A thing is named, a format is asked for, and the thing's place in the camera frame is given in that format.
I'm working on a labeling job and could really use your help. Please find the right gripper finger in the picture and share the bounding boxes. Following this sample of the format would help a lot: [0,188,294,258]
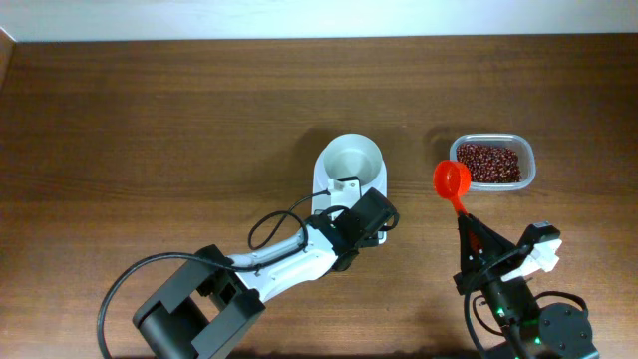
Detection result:
[457,211,477,272]
[466,214,514,257]

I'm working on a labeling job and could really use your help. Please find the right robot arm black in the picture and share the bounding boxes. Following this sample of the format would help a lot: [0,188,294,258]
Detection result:
[454,211,600,359]

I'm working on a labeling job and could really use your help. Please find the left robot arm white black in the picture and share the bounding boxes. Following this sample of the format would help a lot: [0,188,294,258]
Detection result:
[133,188,399,358]

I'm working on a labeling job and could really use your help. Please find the white digital kitchen scale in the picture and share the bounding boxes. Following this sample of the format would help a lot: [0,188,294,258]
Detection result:
[308,177,396,253]

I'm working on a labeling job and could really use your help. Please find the orange measuring scoop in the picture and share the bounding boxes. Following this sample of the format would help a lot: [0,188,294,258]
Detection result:
[433,160,472,215]

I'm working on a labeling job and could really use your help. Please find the clear plastic container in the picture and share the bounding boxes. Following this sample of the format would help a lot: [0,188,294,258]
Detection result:
[449,134,536,192]

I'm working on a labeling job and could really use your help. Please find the white round bowl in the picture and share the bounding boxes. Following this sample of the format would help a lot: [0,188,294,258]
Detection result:
[314,134,387,192]

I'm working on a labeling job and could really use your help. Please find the red beans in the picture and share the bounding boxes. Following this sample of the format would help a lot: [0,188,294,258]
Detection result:
[456,144,521,183]

